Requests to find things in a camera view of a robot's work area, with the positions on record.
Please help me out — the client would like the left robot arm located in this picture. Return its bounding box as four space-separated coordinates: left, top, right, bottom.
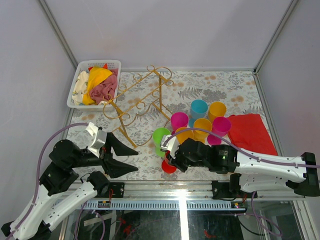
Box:
1 131 138 240

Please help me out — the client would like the red folded cloth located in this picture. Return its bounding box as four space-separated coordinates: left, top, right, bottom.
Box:
228 113 278 156

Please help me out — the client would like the gold wire glass rack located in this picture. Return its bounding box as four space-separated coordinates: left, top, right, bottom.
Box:
102 65 174 148

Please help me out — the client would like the purple cable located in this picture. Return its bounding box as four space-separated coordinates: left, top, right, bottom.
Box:
167 127 320 238
4 122 90 240

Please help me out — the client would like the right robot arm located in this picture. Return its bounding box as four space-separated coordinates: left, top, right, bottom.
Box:
160 137 320 198

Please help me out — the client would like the dusty pink cloth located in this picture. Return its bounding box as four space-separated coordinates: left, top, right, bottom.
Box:
89 68 119 105

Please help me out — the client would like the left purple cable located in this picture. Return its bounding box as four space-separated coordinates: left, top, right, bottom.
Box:
4 122 90 240

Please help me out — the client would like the green wine glass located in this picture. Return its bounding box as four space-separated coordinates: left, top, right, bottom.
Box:
152 127 171 157

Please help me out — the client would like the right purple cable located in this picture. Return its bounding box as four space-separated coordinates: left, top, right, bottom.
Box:
167 127 320 238

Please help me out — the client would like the red wine glass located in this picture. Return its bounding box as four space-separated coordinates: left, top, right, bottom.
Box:
161 154 177 174

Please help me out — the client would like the aluminium mounting rail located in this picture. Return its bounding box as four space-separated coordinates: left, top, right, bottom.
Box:
44 179 307 211

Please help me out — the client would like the floral tablecloth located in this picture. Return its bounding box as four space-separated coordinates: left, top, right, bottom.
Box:
70 71 267 181

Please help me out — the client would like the magenta wine glass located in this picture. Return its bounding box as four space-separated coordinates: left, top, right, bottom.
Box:
207 116 232 146
170 112 189 133

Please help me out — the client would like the orange wine glass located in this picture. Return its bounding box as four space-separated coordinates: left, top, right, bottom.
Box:
208 101 227 123
175 127 194 144
193 118 212 143

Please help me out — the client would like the blue wine glass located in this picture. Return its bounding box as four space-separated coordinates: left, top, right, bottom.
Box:
188 99 208 128

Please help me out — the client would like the yellow cloth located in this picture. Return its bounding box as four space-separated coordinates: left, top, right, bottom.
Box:
82 66 113 106

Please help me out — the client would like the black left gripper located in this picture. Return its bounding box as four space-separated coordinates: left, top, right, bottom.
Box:
71 133 141 178

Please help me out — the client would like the cream floral cloth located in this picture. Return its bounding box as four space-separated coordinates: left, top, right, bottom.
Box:
72 71 89 105

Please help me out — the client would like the white plastic laundry basket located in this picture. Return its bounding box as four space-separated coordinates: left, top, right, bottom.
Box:
66 59 122 112

